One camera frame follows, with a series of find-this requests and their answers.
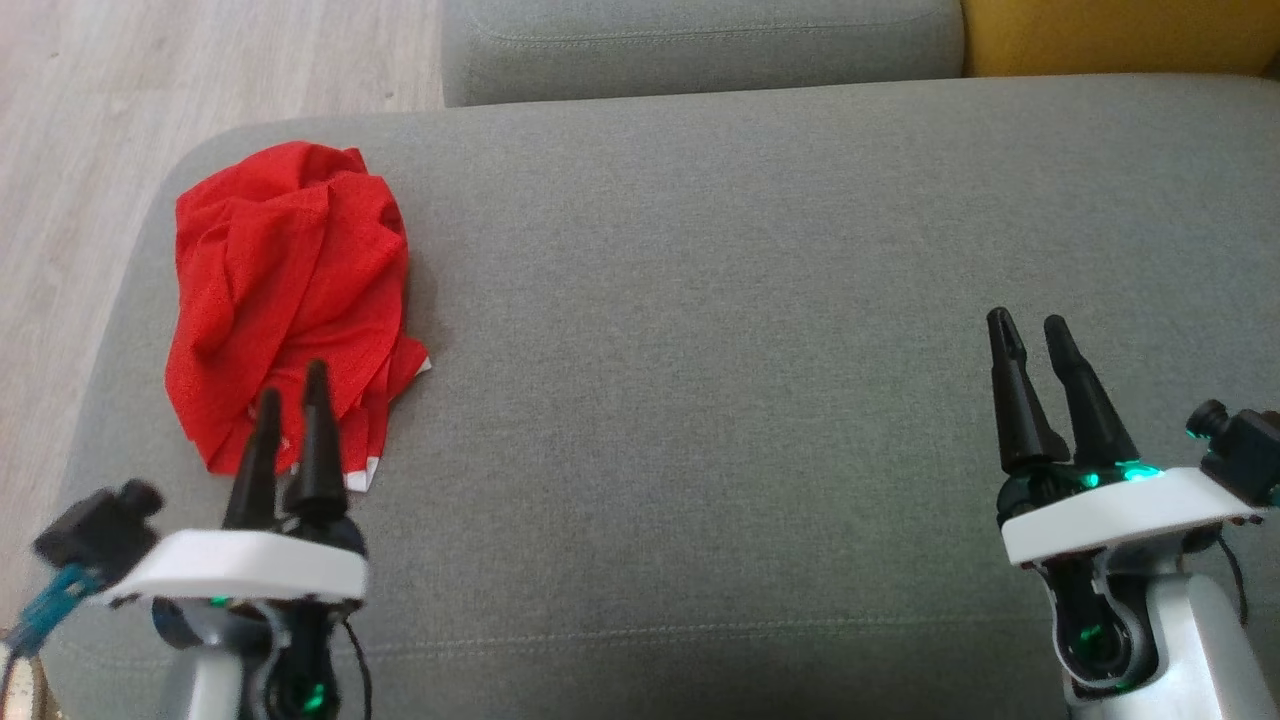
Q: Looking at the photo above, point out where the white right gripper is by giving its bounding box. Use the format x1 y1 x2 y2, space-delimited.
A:
986 307 1267 568

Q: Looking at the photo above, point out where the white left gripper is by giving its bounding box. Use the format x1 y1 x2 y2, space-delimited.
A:
98 359 371 609

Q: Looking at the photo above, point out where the red basketball shorts white hem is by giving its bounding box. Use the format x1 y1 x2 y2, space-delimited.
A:
165 200 433 493

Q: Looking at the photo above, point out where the white perforated laundry basket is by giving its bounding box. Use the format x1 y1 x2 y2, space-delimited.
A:
0 625 51 720

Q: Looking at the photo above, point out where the grey sofa seat cushion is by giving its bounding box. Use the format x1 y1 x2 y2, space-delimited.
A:
45 75 1280 720
440 0 967 108

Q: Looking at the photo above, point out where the yellow sofa back cushion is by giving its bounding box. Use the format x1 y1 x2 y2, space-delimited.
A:
962 0 1280 79

